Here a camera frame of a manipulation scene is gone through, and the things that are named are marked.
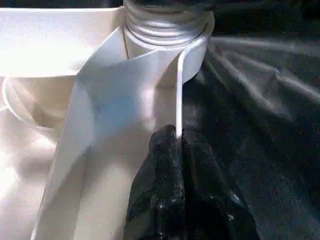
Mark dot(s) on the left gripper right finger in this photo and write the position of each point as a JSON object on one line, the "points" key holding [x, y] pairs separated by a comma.
{"points": [[215, 200]]}

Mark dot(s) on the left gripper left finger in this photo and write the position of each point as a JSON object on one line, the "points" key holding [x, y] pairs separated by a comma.
{"points": [[157, 195]]}

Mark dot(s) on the white plastic table top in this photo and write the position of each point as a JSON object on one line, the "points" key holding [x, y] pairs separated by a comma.
{"points": [[55, 100]]}

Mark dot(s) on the white plastic table leg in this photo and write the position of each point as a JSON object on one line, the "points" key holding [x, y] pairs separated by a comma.
{"points": [[167, 20]]}

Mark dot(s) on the black work mat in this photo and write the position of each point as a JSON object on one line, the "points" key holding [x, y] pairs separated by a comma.
{"points": [[260, 125]]}

